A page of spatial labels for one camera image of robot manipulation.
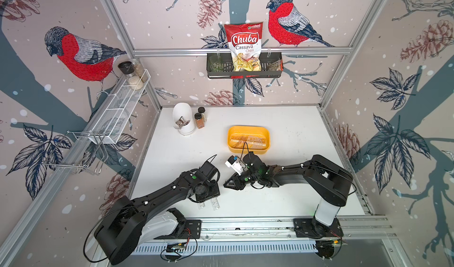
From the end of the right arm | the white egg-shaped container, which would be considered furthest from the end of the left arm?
the white egg-shaped container

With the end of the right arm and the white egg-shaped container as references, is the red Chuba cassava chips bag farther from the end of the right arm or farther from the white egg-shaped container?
the end of the right arm

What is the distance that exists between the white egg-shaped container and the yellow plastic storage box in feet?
0.75

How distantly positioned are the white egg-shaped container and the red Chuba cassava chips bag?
37cm

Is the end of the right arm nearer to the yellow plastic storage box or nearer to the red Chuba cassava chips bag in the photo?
the yellow plastic storage box

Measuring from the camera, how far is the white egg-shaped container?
101 cm

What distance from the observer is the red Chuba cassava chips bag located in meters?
0.81

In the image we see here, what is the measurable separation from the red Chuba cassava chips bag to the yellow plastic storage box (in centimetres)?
35

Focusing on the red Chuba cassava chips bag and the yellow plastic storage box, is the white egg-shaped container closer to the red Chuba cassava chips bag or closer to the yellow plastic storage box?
the yellow plastic storage box
